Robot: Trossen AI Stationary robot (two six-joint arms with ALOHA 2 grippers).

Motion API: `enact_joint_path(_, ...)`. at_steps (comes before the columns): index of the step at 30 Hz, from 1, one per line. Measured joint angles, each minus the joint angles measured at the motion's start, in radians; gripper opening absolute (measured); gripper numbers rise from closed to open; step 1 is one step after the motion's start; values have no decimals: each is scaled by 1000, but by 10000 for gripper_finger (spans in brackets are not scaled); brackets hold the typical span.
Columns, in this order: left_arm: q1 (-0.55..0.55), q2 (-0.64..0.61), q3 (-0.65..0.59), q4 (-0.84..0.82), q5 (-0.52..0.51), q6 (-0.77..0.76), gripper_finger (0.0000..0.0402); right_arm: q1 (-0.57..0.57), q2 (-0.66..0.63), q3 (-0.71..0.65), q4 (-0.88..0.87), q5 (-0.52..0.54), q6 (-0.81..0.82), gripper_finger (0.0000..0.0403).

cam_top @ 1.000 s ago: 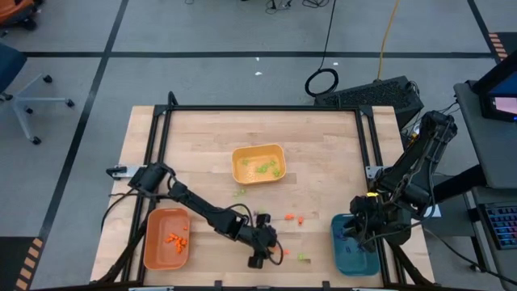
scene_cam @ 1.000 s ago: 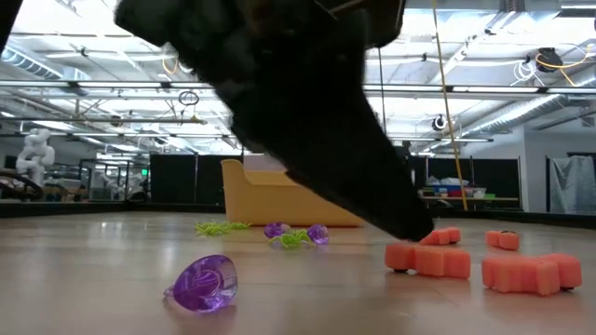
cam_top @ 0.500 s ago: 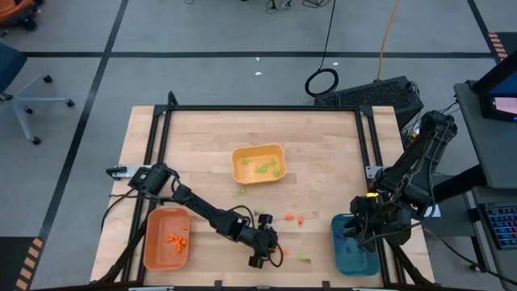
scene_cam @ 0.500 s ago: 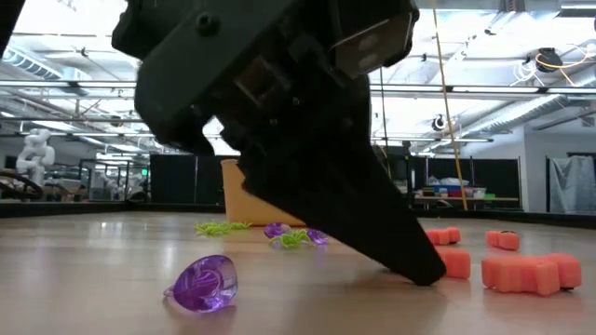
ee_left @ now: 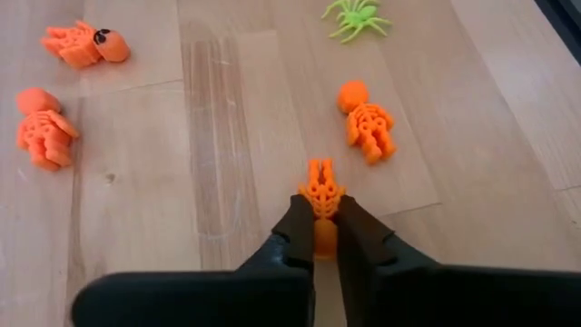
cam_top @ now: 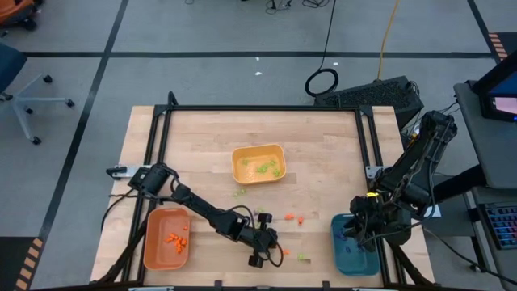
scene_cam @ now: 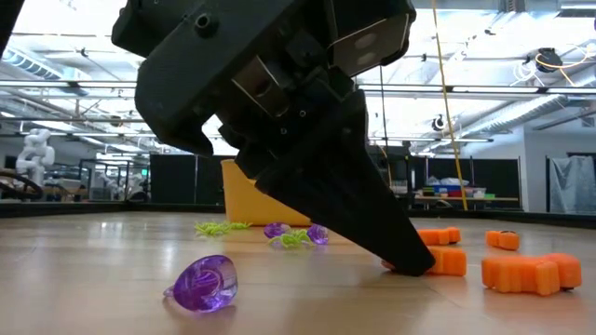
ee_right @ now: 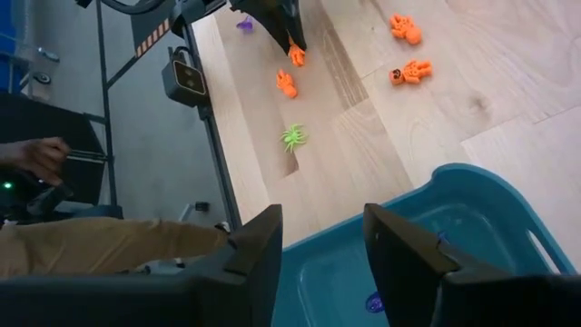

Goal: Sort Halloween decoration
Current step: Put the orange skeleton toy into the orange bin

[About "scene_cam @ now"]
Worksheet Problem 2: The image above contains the purple translucent plastic ring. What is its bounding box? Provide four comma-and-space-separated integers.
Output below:
306, 224, 330, 246
264, 222, 292, 237
162, 254, 239, 314

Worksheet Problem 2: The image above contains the wooden table with supplies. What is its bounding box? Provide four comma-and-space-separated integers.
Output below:
409, 176, 519, 210

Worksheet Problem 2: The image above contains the black framed enclosure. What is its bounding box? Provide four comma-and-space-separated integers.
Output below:
77, 158, 151, 202

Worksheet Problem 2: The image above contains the long black cable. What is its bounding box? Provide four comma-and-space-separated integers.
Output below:
377, 64, 395, 187

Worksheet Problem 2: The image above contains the grey plastic sheet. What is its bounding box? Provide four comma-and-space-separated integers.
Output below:
549, 155, 596, 215

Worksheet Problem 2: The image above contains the black ceiling cable reel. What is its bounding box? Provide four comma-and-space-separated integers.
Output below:
535, 47, 564, 74

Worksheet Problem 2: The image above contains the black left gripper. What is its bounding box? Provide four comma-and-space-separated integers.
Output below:
111, 0, 418, 178

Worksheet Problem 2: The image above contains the orange foam pumpkin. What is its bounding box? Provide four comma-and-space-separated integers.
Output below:
415, 226, 463, 247
481, 253, 583, 298
381, 246, 467, 277
485, 230, 522, 252

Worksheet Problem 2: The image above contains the yellow plastic bin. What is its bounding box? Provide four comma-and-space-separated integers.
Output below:
221, 159, 313, 228

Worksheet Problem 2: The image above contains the white humanoid robot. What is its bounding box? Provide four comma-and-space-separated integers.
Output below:
15, 128, 56, 188

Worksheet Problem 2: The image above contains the long yellow cable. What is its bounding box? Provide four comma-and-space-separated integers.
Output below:
430, 0, 469, 211

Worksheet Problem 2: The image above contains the black partition panel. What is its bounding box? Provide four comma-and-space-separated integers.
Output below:
149, 154, 224, 206

